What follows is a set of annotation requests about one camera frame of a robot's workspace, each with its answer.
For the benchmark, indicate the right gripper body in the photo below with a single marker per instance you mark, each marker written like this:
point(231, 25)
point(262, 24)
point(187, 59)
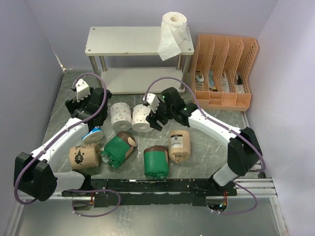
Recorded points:
point(165, 112)

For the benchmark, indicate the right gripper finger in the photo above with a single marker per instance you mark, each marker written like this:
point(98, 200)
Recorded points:
point(150, 120)
point(155, 124)

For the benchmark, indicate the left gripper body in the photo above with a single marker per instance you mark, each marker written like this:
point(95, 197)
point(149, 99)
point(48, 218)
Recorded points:
point(73, 104)

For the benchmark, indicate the rose-print roll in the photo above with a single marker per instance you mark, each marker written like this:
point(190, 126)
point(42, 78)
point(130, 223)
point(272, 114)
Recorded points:
point(139, 123)
point(120, 114)

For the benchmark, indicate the plain white paper towel roll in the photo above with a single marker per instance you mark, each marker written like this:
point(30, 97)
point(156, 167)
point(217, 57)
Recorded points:
point(173, 33)

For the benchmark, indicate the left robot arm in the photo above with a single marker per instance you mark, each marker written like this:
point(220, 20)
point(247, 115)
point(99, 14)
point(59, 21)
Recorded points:
point(33, 173)

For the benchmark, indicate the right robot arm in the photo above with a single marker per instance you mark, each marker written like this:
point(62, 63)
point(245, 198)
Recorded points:
point(243, 150)

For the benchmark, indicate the white two-tier shelf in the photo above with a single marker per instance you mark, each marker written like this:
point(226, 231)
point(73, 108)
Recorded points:
point(135, 41)

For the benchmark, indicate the blue Tempo wrapped roll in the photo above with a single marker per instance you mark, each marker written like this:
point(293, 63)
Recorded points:
point(94, 136)

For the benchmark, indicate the tan wrapped roll with label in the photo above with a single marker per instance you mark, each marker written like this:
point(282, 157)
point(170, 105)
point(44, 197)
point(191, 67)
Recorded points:
point(179, 146)

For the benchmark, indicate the green wrapped roll right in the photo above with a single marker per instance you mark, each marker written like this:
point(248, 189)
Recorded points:
point(156, 162)

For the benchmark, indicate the green wrapped roll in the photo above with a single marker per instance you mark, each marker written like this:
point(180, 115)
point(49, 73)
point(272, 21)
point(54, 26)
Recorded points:
point(118, 149)
point(156, 162)

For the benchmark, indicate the green wrapped roll left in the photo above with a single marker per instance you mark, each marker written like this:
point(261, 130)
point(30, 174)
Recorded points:
point(118, 149)

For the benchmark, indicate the brown wrapped roll black print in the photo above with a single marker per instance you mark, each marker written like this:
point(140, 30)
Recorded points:
point(85, 156)

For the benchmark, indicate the orange plastic file organizer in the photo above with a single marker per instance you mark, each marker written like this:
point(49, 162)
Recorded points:
point(220, 70)

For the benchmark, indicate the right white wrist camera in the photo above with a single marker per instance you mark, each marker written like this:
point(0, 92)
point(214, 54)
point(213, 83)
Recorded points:
point(151, 100)

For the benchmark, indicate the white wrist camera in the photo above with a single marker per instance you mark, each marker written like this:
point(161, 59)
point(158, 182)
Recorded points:
point(82, 90)
point(151, 100)

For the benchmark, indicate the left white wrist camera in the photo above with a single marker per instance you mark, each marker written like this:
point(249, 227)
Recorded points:
point(82, 90)

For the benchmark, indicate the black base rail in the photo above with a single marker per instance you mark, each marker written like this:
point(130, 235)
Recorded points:
point(145, 192)

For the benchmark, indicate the aluminium extrusion rail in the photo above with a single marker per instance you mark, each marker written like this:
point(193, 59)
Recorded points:
point(257, 183)

